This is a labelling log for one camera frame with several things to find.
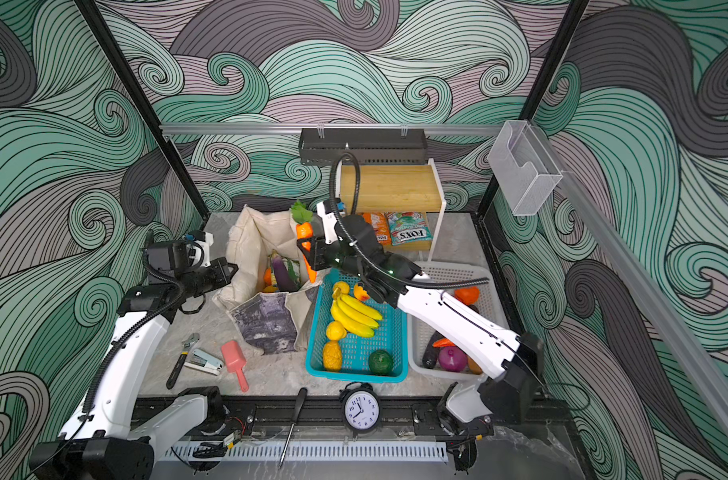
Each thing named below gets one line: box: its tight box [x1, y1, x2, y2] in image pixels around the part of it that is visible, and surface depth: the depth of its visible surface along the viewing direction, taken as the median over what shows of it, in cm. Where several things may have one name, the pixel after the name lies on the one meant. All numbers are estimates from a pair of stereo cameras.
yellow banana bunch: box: [330, 287, 383, 337], surface depth 90 cm
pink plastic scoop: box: [221, 340, 249, 393], surface depth 83 cm
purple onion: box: [438, 346, 468, 372], surface depth 80 cm
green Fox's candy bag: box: [387, 211, 433, 246], surface depth 94 cm
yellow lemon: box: [326, 320, 347, 341], surface depth 86 cm
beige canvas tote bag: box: [213, 206, 323, 356], surface depth 79 cm
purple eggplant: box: [272, 249, 298, 291], surface depth 90 cm
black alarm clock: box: [340, 382, 381, 438], surface depth 74 cm
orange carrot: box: [432, 338, 456, 348], surface depth 83 cm
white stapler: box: [184, 348, 223, 376], surface depth 82 cm
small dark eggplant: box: [422, 330, 445, 369], surface depth 81 cm
